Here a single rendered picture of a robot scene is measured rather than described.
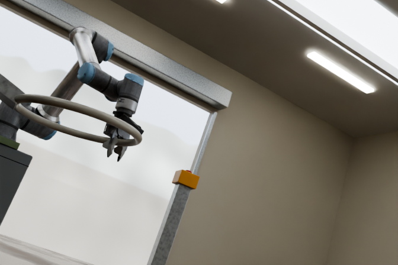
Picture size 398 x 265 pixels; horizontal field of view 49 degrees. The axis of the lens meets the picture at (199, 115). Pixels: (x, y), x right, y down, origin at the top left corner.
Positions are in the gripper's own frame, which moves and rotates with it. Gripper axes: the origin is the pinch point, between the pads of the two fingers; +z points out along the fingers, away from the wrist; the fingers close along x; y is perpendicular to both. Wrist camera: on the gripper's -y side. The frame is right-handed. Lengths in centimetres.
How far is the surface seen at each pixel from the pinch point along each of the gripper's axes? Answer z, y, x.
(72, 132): -6.0, 17.6, 10.2
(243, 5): -302, 156, -304
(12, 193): 21, 78, -13
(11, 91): -7.2, 7.9, 47.8
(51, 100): -5.2, -10.7, 44.9
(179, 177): -10, 21, -75
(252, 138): -190, 227, -535
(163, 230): 21, 23, -76
